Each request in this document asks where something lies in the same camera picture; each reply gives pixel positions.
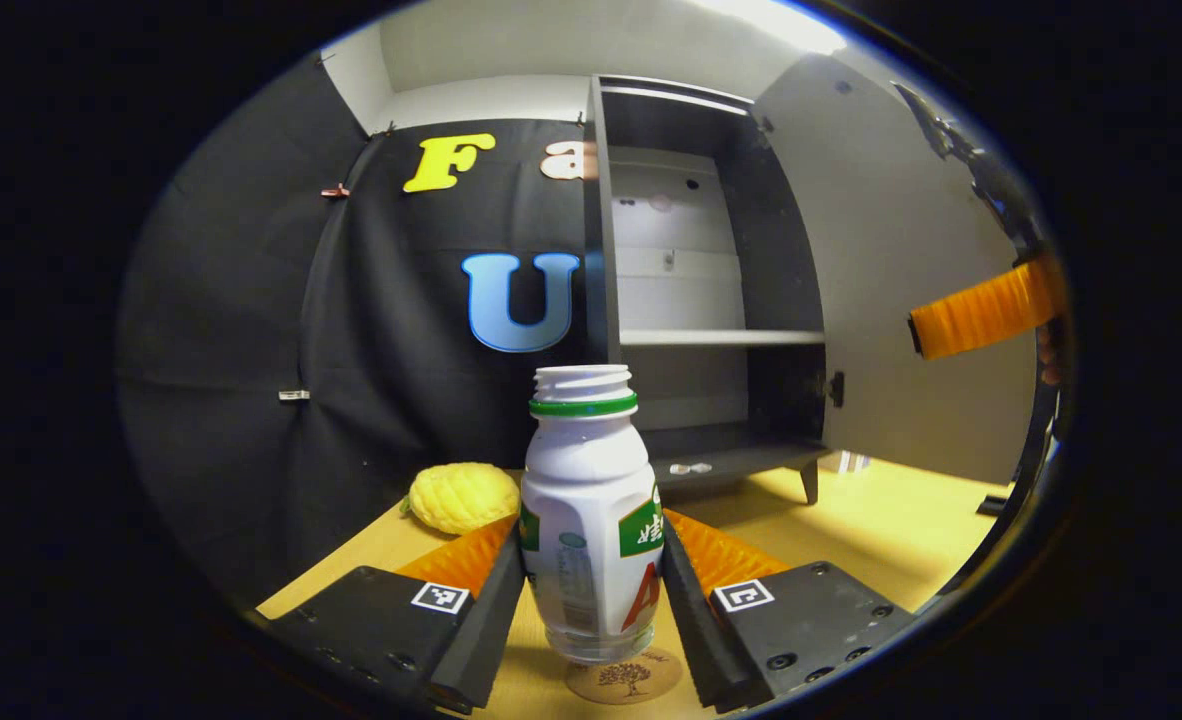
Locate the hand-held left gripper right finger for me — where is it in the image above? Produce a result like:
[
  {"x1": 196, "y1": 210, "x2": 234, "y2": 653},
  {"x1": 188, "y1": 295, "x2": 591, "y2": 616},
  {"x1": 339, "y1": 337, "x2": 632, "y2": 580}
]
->
[{"x1": 659, "y1": 508, "x2": 918, "y2": 714}]

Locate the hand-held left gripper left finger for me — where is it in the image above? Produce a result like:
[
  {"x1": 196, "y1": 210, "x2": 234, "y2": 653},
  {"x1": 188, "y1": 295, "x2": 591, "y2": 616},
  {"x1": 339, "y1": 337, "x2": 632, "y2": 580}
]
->
[{"x1": 266, "y1": 515, "x2": 527, "y2": 716}]

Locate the round brown coaster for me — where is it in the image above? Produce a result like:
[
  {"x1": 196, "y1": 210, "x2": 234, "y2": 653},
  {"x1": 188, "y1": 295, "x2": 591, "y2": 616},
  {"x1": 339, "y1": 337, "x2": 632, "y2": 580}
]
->
[{"x1": 565, "y1": 645, "x2": 684, "y2": 706}]

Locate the grey cabinet door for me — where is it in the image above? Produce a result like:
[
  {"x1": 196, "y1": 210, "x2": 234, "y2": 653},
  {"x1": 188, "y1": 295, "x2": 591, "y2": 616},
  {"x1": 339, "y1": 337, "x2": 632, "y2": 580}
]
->
[{"x1": 751, "y1": 52, "x2": 1042, "y2": 486}]

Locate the white plastic bottle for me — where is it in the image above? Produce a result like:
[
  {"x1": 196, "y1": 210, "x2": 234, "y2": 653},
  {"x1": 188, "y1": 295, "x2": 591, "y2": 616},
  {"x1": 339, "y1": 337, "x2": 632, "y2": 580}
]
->
[{"x1": 519, "y1": 365, "x2": 666, "y2": 666}]

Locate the dark grey cabinet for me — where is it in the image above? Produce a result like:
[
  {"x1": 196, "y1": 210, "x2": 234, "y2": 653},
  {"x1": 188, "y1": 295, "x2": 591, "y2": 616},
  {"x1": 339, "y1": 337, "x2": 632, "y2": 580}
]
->
[{"x1": 583, "y1": 75, "x2": 834, "y2": 506}]

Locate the white cabinet shelf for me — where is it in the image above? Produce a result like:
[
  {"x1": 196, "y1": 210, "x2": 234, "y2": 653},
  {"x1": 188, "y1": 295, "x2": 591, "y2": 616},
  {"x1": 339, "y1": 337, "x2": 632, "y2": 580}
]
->
[{"x1": 619, "y1": 329, "x2": 827, "y2": 348}]

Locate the yellow pineapple toy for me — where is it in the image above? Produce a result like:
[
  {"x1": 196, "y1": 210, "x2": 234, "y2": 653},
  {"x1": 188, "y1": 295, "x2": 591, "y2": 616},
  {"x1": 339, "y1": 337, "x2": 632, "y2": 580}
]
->
[{"x1": 401, "y1": 462, "x2": 522, "y2": 536}]

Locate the black backdrop cloth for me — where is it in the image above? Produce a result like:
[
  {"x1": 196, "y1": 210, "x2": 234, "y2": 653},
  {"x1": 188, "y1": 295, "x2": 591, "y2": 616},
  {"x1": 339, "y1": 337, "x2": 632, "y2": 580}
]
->
[{"x1": 116, "y1": 50, "x2": 612, "y2": 606}]

